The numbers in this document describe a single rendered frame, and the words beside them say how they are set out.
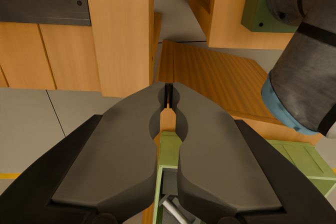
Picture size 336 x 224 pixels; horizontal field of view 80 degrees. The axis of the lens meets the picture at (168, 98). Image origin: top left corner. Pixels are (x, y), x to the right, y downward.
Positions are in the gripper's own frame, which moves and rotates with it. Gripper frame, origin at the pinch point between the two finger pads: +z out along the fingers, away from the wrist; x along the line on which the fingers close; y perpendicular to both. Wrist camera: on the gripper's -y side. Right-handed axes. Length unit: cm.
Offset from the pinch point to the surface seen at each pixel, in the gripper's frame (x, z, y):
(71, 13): -22.9, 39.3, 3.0
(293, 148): 50, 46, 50
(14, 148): -147, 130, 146
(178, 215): 6, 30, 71
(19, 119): -129, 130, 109
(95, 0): -16.9, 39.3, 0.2
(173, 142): 3, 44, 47
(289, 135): 49, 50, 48
